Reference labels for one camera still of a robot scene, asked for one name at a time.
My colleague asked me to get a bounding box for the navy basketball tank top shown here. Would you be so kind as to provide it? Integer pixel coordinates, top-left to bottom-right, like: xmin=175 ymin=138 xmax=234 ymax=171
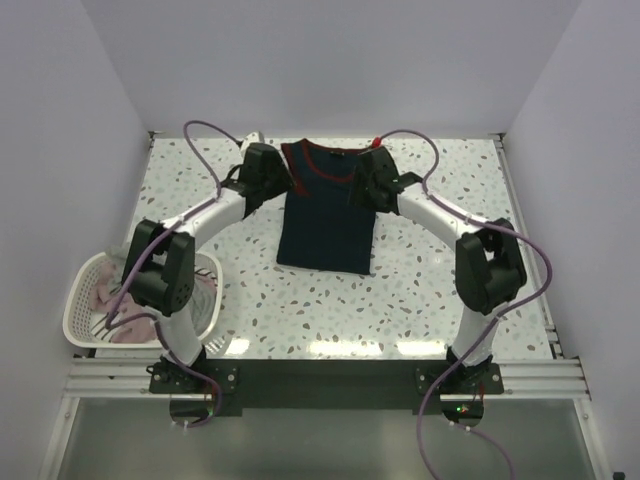
xmin=276 ymin=139 xmax=376 ymax=275

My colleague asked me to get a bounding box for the grey garment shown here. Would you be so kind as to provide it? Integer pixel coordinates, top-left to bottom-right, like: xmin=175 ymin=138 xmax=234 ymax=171
xmin=187 ymin=252 xmax=223 ymax=339

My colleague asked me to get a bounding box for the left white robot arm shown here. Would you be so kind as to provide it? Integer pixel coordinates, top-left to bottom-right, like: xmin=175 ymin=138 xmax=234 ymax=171
xmin=121 ymin=142 xmax=294 ymax=392

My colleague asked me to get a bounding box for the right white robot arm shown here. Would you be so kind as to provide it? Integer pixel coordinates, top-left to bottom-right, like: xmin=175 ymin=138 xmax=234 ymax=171
xmin=349 ymin=147 xmax=527 ymax=393

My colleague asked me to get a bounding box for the pink garment in basket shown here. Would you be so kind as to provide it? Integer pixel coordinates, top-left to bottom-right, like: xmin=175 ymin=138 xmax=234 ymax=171
xmin=89 ymin=261 xmax=156 ymax=344

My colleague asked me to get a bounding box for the white laundry basket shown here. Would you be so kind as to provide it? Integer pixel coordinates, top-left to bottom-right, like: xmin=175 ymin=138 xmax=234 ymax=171
xmin=62 ymin=252 xmax=225 ymax=350

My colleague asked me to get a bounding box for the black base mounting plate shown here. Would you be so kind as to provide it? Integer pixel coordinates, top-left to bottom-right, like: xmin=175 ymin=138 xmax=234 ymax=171
xmin=146 ymin=357 xmax=505 ymax=420

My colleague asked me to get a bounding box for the striped white garment in basket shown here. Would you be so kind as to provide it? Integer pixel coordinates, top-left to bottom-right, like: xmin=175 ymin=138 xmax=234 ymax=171
xmin=91 ymin=320 xmax=113 ymax=343

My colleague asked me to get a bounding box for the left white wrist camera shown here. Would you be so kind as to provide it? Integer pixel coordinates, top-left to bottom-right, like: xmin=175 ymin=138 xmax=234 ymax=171
xmin=243 ymin=131 xmax=265 ymax=145

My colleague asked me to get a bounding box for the aluminium frame rail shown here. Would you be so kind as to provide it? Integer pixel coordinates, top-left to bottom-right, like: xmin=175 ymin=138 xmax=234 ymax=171
xmin=64 ymin=358 xmax=590 ymax=400

